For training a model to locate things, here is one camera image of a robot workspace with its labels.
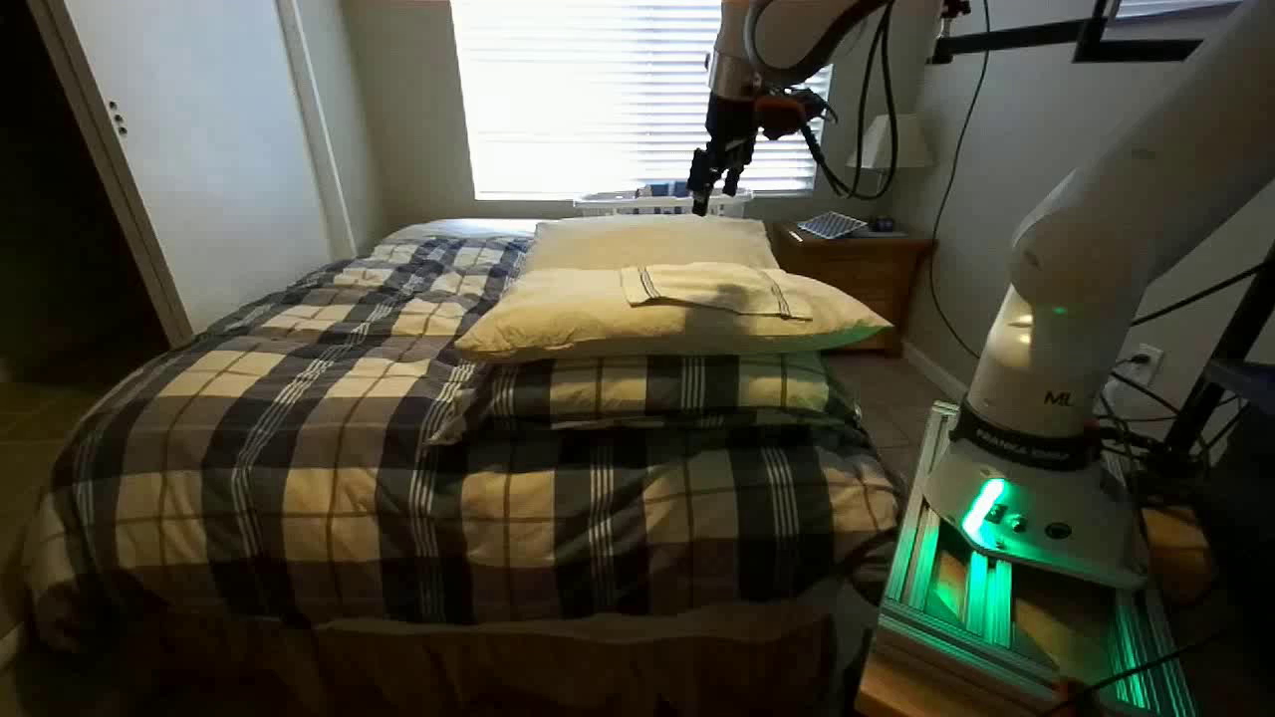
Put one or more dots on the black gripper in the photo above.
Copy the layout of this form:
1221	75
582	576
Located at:
731	127

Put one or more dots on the white striped tea towel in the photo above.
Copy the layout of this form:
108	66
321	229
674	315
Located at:
703	283

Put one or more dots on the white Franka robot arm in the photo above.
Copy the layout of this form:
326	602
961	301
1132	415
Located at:
1129	224

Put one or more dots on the white windowsill unit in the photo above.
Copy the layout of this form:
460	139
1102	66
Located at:
665	202

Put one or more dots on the book on nightstand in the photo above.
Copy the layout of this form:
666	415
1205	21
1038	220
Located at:
832	224

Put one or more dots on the flat cream pillow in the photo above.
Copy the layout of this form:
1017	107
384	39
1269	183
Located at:
601	246

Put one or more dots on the white window blinds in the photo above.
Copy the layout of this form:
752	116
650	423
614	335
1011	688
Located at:
570	95

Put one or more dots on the wooden nightstand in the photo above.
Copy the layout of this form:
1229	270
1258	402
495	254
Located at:
863	274

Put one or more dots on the white shade table lamp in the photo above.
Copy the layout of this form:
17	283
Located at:
912	145

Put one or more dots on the large cream pillow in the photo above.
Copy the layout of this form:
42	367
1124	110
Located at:
561	321

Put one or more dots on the plaid pillow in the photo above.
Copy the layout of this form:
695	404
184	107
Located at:
665	384

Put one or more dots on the white door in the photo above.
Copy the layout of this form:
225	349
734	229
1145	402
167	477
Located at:
200	160

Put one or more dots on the brown bed skirt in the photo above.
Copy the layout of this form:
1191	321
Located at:
533	663

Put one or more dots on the plaid comforter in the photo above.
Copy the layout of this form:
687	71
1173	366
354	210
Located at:
264	439

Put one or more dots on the black stand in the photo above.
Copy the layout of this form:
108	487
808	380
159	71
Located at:
1236	359

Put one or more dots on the black overhead mount bar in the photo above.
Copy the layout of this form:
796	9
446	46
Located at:
1038	46

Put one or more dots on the white wall outlet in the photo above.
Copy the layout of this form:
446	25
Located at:
1145	366

